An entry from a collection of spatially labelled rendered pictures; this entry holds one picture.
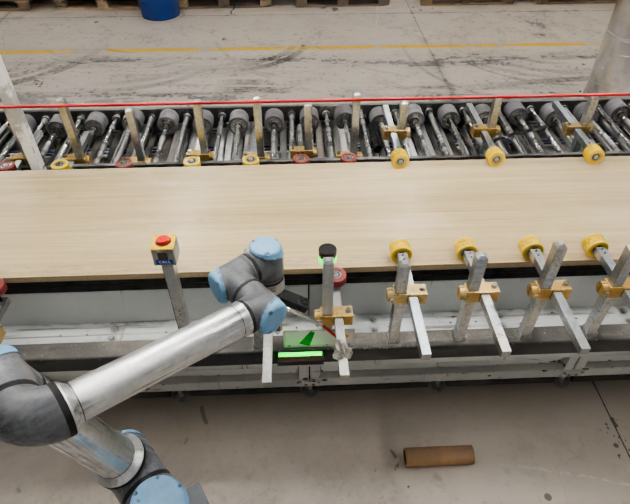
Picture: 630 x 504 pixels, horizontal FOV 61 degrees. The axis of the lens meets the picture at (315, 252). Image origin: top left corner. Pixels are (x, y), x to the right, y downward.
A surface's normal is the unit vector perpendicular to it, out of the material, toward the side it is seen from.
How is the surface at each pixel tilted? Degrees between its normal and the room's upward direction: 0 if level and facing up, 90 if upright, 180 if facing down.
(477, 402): 0
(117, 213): 0
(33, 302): 90
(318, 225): 0
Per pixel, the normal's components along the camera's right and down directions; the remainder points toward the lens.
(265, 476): 0.00, -0.73
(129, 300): 0.04, 0.68
